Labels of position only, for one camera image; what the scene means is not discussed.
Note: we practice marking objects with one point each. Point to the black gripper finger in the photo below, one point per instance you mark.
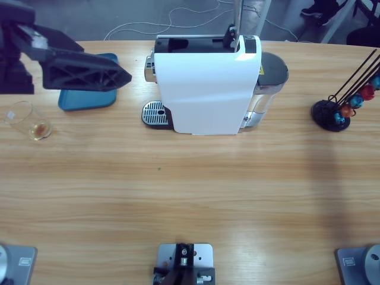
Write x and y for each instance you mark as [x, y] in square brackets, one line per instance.
[62, 40]
[89, 63]

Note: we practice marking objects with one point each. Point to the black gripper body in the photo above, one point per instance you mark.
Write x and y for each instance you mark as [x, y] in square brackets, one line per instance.
[15, 77]

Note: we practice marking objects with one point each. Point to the clear drinking glass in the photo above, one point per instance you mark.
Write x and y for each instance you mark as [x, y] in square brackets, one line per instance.
[38, 130]

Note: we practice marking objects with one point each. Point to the white capsule coffee machine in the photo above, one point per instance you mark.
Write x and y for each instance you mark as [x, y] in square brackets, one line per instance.
[207, 95]

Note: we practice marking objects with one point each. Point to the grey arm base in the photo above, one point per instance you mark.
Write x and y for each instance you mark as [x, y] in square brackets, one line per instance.
[17, 276]
[353, 276]

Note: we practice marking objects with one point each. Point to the blue coffee capsule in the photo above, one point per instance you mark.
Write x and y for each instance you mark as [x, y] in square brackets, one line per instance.
[339, 118]
[376, 81]
[356, 101]

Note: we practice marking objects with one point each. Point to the orange coffee capsule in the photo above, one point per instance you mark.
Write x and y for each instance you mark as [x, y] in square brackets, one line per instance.
[346, 111]

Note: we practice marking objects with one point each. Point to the red coffee capsule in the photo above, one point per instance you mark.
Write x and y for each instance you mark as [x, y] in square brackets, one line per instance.
[368, 92]

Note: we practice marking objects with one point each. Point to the blue plastic tray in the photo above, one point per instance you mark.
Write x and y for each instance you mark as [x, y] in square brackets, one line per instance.
[89, 101]

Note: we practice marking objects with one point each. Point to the silver grate drip tray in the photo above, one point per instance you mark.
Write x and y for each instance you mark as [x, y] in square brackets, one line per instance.
[154, 114]

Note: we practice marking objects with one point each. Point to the white metal leg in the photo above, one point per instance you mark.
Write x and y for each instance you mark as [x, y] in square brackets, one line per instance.
[338, 20]
[264, 17]

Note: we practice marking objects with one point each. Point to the clear water tank black lid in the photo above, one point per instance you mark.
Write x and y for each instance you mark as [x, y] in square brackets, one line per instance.
[273, 68]

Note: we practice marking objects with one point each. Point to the black bystander shoe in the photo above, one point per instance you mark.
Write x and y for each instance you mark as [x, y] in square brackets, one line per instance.
[310, 12]
[326, 19]

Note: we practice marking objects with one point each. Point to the black capsule holder stand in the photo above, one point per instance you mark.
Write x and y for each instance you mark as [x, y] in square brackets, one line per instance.
[323, 115]

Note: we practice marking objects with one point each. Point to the black office chair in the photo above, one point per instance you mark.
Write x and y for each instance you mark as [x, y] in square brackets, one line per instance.
[365, 37]

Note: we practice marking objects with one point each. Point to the grey centre mount plate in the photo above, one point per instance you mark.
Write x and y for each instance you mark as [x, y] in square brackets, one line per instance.
[190, 259]

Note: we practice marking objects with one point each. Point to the grey camera mount plate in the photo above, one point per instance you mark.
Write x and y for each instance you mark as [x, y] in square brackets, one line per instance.
[205, 255]

